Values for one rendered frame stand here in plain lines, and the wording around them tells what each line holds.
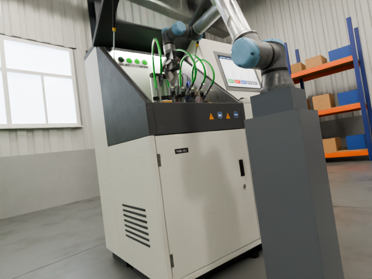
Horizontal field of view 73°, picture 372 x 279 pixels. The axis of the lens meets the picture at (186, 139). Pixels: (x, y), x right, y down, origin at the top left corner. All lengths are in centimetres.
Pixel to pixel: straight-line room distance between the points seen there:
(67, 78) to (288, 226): 522
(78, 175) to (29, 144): 105
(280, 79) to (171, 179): 67
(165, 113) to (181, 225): 55
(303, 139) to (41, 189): 474
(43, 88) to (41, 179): 169
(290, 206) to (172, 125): 64
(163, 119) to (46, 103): 440
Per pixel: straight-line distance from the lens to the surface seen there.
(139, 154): 129
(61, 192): 535
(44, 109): 542
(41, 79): 555
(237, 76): 212
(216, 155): 142
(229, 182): 148
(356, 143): 654
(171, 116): 126
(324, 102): 661
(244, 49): 109
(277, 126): 108
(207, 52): 204
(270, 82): 116
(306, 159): 105
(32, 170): 521
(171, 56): 163
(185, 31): 164
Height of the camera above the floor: 70
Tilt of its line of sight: 3 degrees up
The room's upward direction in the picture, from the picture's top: 8 degrees counter-clockwise
